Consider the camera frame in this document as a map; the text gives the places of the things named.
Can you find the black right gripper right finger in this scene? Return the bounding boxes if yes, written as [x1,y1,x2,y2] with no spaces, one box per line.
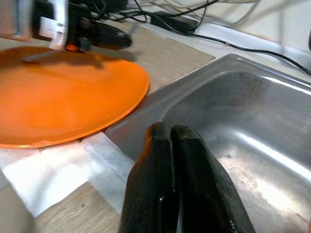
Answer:
[171,124,256,233]

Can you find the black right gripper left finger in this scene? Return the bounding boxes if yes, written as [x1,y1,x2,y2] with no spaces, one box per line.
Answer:
[119,121,182,233]

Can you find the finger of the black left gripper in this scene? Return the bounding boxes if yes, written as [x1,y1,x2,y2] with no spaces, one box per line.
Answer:
[91,23,133,50]

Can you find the silver fork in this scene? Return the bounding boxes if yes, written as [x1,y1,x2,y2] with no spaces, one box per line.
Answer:
[23,24,140,63]

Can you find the orange plate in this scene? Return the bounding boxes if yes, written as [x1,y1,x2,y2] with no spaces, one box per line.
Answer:
[0,46,151,149]

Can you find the beige woven mat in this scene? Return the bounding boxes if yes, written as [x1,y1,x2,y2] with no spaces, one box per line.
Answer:
[0,20,216,98]

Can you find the black power adapter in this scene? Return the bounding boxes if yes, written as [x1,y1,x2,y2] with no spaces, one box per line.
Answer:
[150,11,199,33]

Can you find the stainless steel sink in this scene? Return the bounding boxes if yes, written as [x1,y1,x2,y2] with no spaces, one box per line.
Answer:
[105,53,311,233]

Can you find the white paper towel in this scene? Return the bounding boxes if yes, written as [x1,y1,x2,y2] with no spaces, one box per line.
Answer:
[0,132,136,219]

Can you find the black wall cable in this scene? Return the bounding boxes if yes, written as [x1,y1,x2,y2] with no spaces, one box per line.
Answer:
[131,0,219,19]

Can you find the black adapter cord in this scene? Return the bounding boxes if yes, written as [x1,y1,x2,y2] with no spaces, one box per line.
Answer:
[189,33,311,75]

